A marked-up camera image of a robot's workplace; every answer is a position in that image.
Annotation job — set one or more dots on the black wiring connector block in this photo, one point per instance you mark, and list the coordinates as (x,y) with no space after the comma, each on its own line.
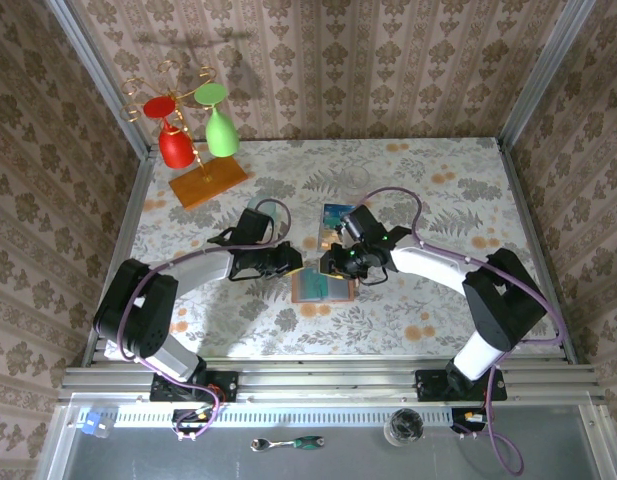
(188,422)

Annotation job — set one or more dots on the green wine glass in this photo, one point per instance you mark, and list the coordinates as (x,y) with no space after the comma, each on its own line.
(222,135)

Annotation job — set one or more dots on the floral fern tablecloth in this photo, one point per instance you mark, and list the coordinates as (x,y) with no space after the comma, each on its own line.
(338,330)

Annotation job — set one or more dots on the blue plastic connector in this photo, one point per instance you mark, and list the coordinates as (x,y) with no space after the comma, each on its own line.
(91,422)

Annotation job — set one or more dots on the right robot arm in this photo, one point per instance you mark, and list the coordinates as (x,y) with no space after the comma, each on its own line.
(503,305)

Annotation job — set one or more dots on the clear jar with black parts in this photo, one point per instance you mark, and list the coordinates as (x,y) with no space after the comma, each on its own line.
(403,427)

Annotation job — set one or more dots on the frosted teal cup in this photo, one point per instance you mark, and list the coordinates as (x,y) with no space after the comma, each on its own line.
(268,205)

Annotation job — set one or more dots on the aluminium side rail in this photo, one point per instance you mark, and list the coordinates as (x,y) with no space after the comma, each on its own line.
(134,200)
(521,200)

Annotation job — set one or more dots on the light blue chip credit card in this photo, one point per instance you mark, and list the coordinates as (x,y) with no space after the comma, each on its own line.
(333,215)

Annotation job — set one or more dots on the brown leather card holder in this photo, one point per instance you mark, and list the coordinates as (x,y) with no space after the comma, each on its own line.
(345,292)

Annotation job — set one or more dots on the grey metal shelf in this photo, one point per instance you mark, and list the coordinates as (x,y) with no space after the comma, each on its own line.
(138,460)

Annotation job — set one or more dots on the clear acrylic box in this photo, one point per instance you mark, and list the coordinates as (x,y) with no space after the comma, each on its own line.
(338,226)

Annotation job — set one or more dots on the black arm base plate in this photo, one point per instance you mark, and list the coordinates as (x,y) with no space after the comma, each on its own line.
(228,387)
(428,387)

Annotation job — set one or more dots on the red wine glass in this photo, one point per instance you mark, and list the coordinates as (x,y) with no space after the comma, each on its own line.
(177,147)

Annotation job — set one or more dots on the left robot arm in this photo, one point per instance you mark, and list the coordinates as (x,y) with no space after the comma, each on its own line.
(133,310)

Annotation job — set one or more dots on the aluminium cross rail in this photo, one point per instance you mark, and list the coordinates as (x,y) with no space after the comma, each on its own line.
(328,382)

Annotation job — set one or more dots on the small clear plastic piece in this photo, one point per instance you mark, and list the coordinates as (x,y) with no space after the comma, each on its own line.
(105,429)

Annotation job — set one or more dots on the aluminium frame post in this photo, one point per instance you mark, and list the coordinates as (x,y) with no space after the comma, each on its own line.
(101,75)
(543,75)

